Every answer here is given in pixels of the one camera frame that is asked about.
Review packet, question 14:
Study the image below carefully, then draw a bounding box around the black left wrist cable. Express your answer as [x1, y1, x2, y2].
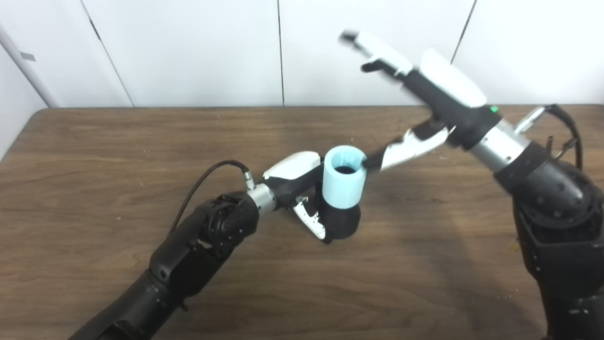
[168, 160, 256, 237]

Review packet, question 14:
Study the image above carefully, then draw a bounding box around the white wall corner post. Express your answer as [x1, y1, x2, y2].
[0, 24, 59, 109]

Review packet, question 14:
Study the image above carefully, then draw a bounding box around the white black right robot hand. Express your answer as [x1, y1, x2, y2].
[340, 30, 503, 172]

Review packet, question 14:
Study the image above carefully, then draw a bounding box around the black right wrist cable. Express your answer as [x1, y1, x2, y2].
[513, 104, 584, 170]

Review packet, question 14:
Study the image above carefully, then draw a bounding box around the light-blue short hose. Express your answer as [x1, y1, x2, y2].
[323, 145, 368, 209]

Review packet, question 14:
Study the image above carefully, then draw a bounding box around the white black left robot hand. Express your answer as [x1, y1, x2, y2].
[262, 151, 334, 245]

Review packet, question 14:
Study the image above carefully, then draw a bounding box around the black funnel-shaped nozzle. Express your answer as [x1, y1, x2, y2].
[314, 165, 361, 239]

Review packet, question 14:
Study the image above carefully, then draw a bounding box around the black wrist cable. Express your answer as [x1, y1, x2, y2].
[513, 104, 584, 170]
[168, 160, 256, 237]

